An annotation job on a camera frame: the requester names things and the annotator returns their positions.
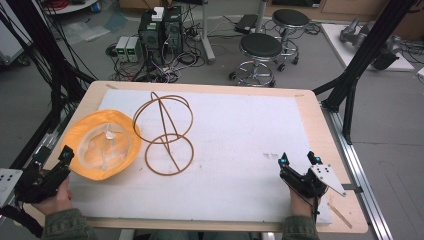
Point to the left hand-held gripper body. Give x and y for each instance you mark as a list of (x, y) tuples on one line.
[(31, 185)]

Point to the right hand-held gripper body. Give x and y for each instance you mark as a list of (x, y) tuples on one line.
[(316, 181)]

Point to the orange bucket hat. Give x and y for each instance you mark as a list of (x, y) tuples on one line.
[(103, 146)]

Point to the person's right hand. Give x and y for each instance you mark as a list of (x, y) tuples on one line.
[(301, 204)]

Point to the person's left hand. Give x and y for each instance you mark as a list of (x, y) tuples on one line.
[(55, 200)]

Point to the thin wooden stick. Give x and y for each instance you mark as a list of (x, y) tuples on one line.
[(340, 215)]

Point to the white foam mat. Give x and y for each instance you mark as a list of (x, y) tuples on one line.
[(216, 150)]

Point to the white floor board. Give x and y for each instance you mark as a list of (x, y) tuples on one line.
[(336, 43)]

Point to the black round stool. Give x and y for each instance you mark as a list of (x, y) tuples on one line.
[(290, 18), (260, 46)]

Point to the grey power supply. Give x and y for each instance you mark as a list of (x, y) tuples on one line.
[(134, 49), (121, 48)]

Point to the clear plastic sheet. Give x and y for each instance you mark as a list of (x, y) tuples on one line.
[(85, 31)]

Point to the black flat case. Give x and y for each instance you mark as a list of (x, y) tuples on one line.
[(246, 23)]

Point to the black computer tower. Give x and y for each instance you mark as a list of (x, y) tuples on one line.
[(151, 36), (173, 30)]

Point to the round white table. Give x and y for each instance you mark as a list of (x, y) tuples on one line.
[(71, 6)]

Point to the grey metal table leg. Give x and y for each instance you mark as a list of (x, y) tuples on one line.
[(206, 33)]

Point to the white box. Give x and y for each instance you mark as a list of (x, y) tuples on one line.
[(158, 14)]

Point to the aluminium rail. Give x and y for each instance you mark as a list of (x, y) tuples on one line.
[(356, 173)]

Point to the black metal frame stand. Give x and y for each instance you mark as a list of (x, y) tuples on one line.
[(50, 66), (363, 56)]

